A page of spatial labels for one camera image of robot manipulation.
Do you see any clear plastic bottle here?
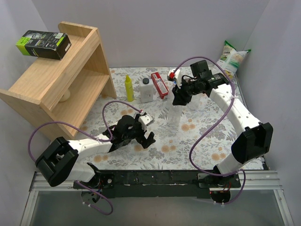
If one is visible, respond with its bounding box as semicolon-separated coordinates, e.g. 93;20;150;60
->
166;83;176;108
167;105;182;126
188;94;202;110

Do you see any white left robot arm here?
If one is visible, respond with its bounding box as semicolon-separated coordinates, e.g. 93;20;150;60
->
35;113;155;189

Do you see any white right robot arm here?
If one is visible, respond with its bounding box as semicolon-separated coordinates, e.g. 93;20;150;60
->
167;56;273;187

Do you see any white bottle black cap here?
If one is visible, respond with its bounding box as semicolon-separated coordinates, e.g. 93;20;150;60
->
139;78;154;103

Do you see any yellow squeeze bottle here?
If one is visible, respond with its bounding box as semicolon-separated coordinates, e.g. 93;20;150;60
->
125;75;135;102

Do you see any red toothpaste box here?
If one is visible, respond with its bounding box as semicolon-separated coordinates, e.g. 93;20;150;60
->
151;72;168;99

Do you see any green chips bag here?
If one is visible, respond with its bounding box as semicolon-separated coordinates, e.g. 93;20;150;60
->
217;40;251;79

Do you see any floral table mat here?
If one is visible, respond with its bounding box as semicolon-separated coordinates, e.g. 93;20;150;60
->
81;67;237;170

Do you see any cream object under shelf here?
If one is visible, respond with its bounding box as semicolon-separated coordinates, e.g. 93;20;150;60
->
59;90;71;102

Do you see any wooden shelf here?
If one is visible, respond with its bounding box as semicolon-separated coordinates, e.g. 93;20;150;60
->
0;22;117;140

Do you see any black green box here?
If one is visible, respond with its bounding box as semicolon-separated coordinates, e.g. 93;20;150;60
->
16;30;71;60

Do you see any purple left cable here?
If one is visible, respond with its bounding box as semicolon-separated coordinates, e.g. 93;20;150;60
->
28;100;144;215

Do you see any purple cable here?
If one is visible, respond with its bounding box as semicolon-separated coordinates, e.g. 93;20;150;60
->
173;56;246;204
28;100;144;215

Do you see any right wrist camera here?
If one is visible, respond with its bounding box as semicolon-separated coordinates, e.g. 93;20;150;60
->
167;68;182;88

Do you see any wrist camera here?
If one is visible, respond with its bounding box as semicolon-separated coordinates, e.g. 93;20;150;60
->
138;111;154;131
167;68;182;88

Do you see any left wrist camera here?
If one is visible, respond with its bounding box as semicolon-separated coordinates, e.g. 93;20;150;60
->
138;111;154;131

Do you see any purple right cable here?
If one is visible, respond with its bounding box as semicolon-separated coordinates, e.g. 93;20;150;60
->
173;56;246;204

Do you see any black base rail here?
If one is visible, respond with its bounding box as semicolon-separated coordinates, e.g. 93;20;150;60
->
73;170;241;199

